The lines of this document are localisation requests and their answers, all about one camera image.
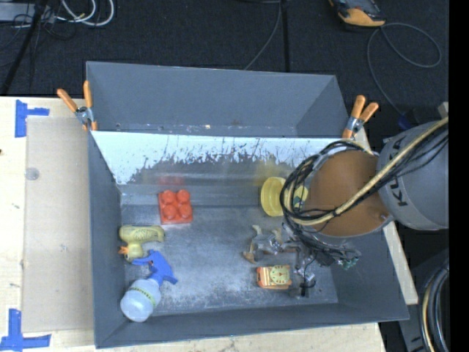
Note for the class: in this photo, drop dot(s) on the orange toy building brick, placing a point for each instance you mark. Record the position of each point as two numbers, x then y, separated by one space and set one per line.
175 207

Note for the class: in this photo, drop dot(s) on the pale wood board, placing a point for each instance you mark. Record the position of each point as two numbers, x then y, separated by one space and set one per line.
55 226

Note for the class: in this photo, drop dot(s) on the clear spray bottle blue head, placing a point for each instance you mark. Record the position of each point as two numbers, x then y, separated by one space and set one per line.
144 295

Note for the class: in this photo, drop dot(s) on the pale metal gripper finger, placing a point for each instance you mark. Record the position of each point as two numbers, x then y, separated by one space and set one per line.
310 281
299 274

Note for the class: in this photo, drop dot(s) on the grey metal bin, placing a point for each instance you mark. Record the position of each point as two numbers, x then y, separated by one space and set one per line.
220 97

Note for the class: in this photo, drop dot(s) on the grey and tan toy animal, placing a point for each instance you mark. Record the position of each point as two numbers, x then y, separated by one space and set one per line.
264 246

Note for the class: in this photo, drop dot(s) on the orange toy clock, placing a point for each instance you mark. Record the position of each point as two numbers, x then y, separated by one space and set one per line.
274 277

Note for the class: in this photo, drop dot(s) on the yellow plastic cup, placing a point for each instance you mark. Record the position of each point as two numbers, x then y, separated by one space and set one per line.
272 196

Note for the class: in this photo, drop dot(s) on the yellow toy drill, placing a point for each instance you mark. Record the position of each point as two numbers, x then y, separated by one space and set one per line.
141 235

